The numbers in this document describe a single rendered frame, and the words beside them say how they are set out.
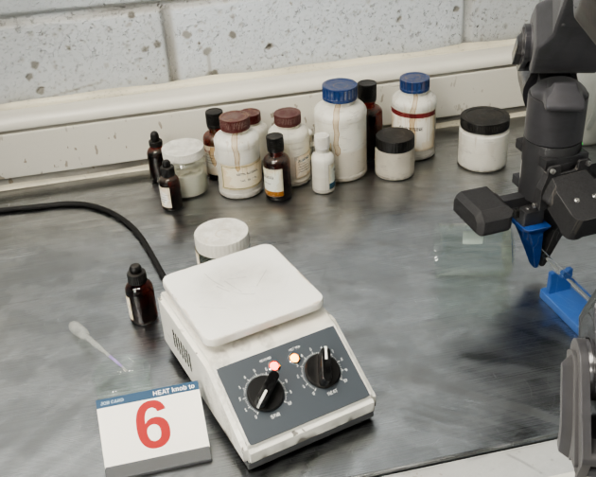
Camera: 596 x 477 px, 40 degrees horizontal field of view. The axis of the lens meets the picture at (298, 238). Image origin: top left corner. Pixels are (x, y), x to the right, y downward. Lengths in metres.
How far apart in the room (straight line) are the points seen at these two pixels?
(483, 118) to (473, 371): 0.45
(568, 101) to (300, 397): 0.37
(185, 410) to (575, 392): 0.37
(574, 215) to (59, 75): 0.72
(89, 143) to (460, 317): 0.59
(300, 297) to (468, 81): 0.62
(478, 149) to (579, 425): 0.70
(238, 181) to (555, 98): 0.46
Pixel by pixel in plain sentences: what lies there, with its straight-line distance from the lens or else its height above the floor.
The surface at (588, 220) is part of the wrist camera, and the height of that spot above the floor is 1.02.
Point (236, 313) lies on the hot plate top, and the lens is 0.74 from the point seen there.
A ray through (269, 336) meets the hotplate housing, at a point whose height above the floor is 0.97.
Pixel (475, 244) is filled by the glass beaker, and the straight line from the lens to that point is 0.90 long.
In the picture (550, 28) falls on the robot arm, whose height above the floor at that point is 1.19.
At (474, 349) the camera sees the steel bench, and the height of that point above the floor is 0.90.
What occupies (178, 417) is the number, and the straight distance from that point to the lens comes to 0.74.
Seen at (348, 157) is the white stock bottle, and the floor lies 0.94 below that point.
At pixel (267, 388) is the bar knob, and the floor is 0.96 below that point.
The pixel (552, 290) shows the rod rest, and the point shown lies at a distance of 0.91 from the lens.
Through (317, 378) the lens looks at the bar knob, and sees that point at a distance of 0.73.
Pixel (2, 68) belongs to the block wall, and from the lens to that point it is 1.21.
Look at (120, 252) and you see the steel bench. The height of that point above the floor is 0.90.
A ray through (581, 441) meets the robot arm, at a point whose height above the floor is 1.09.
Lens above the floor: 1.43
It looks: 31 degrees down
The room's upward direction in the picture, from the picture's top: 3 degrees counter-clockwise
